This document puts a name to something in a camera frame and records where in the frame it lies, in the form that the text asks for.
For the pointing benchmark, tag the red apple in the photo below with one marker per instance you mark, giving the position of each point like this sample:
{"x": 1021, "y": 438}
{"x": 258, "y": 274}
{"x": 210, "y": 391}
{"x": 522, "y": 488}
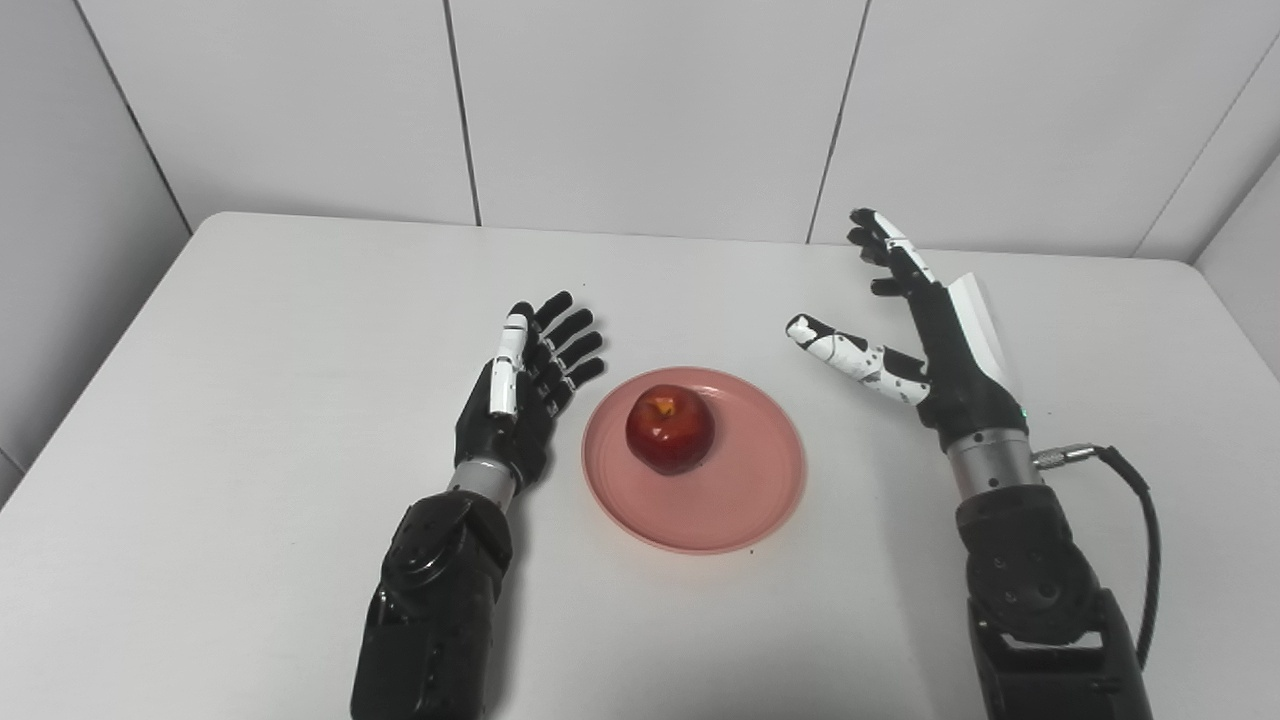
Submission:
{"x": 670, "y": 432}

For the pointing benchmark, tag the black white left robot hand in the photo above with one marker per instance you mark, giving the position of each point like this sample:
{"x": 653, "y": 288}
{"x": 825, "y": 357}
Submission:
{"x": 505, "y": 435}

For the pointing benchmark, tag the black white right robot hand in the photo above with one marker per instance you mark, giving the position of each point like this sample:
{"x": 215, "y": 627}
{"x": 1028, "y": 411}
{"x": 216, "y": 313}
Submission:
{"x": 960, "y": 380}

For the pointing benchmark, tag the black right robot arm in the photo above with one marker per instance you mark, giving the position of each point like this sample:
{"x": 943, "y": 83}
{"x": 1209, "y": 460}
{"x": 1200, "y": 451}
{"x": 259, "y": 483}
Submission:
{"x": 1030, "y": 590}

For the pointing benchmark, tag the pink round plate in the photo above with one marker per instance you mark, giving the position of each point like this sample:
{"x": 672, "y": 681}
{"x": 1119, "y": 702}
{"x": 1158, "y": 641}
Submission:
{"x": 745, "y": 490}

